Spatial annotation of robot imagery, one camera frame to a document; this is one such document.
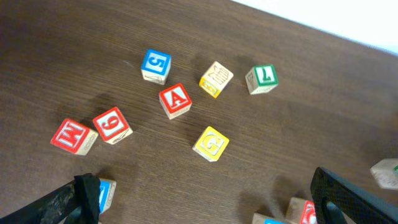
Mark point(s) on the red Q letter block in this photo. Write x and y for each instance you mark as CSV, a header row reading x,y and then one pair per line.
x,y
301,211

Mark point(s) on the green L letter block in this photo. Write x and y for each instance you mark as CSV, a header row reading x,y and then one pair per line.
x,y
261,79

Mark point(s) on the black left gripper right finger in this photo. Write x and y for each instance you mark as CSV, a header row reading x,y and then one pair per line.
x,y
335,198

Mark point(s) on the red A block upper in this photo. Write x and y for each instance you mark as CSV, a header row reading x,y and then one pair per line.
x,y
175,101

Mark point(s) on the blue H block upper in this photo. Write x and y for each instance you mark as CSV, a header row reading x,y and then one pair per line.
x,y
107,189

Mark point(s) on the blue P letter block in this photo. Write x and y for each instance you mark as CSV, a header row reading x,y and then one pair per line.
x,y
262,219

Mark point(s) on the green V letter block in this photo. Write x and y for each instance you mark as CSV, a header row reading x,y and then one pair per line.
x,y
385,173

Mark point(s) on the blue 5 number block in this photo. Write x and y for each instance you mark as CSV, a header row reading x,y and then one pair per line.
x,y
156,66

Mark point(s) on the yellow G letter block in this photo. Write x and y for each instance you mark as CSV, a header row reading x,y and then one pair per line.
x,y
211,144

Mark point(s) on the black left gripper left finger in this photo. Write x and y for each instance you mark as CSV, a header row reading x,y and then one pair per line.
x,y
74,202

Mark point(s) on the red 6 number block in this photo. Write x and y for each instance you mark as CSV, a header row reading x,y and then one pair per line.
x,y
112,126

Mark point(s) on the red M letter block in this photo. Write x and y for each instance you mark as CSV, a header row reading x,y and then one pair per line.
x,y
74,137

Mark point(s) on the plain wood yellow block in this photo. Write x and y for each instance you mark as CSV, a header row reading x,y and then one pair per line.
x,y
215,79

